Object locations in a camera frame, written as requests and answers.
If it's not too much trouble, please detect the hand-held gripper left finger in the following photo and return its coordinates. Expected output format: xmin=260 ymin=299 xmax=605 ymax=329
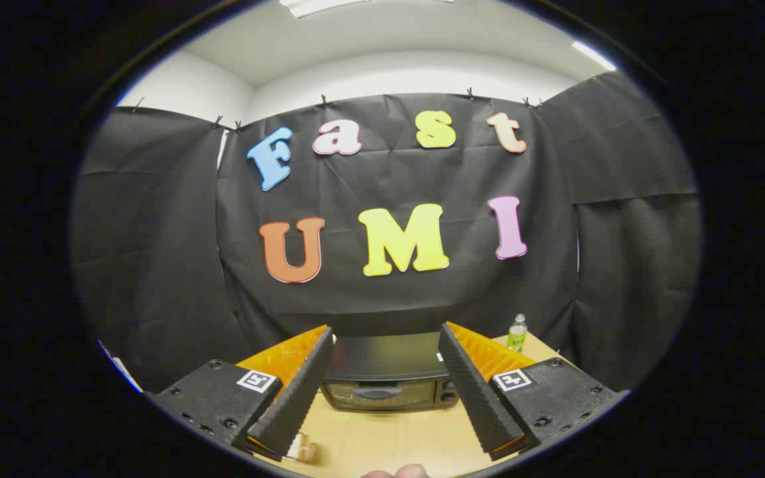
xmin=150 ymin=325 xmax=335 ymax=461

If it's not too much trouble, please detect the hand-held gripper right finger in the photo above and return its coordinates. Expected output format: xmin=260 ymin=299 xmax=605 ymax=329
xmin=438 ymin=322 xmax=628 ymax=461

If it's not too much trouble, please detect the black toaster oven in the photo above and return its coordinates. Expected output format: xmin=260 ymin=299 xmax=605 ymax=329
xmin=319 ymin=332 xmax=461 ymax=412

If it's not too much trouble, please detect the green label plastic bottle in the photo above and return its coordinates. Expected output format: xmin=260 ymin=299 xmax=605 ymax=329
xmin=507 ymin=313 xmax=529 ymax=354

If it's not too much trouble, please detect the black backdrop cloth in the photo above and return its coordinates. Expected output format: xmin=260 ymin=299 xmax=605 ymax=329
xmin=70 ymin=72 xmax=702 ymax=394

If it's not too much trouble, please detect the ceiling light panel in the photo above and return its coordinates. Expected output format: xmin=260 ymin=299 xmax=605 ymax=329
xmin=280 ymin=0 xmax=370 ymax=18

